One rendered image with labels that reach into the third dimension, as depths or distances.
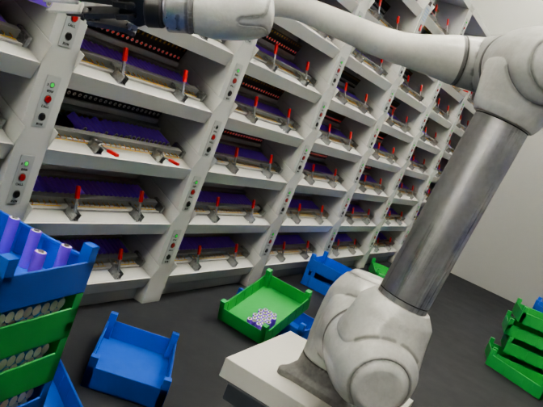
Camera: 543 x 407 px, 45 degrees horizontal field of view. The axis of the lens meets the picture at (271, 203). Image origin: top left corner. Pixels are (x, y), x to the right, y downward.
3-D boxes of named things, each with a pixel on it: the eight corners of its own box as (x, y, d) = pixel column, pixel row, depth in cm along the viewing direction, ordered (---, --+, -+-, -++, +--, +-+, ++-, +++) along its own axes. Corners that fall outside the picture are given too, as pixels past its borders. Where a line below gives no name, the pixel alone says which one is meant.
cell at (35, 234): (32, 268, 103) (44, 231, 102) (24, 270, 102) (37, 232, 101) (23, 263, 104) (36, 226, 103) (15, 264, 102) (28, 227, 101)
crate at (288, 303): (263, 346, 220) (267, 328, 217) (216, 318, 229) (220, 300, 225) (309, 308, 243) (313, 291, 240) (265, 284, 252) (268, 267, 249)
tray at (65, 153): (183, 179, 210) (200, 157, 207) (36, 162, 156) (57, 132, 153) (148, 139, 217) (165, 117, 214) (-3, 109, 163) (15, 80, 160)
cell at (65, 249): (61, 283, 102) (75, 246, 101) (54, 285, 100) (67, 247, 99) (52, 279, 103) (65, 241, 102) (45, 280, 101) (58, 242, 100)
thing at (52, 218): (163, 233, 213) (187, 203, 209) (12, 236, 159) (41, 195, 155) (128, 191, 220) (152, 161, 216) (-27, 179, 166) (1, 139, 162)
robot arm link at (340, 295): (362, 359, 154) (399, 276, 150) (376, 396, 136) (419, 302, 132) (299, 336, 152) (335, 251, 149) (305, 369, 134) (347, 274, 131)
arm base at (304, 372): (379, 393, 153) (389, 372, 153) (345, 417, 134) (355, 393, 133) (315, 354, 161) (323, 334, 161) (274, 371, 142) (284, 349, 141)
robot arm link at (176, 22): (193, 44, 129) (163, 42, 129) (199, 15, 134) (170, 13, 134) (190, 6, 121) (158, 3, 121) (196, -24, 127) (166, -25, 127)
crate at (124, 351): (161, 411, 156) (172, 382, 155) (79, 385, 153) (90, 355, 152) (170, 358, 185) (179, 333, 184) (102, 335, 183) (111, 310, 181)
